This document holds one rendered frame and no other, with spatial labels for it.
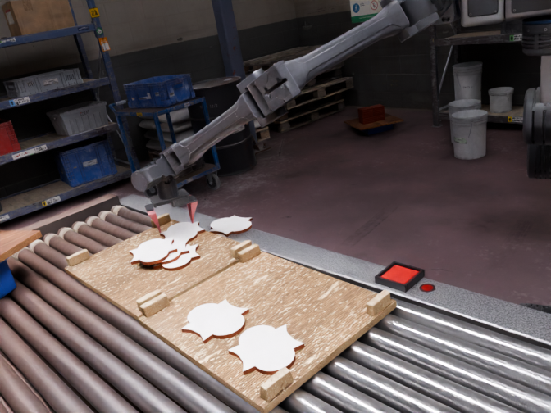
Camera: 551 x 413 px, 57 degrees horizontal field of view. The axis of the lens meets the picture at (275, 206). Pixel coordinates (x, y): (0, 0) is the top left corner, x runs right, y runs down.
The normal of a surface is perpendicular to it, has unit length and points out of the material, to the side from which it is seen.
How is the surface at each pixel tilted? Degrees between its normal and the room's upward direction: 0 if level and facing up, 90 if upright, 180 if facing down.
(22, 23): 89
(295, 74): 70
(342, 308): 0
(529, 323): 0
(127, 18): 90
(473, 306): 0
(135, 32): 90
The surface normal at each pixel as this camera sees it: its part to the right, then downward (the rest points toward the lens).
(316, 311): -0.16, -0.91
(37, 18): 0.62, 0.18
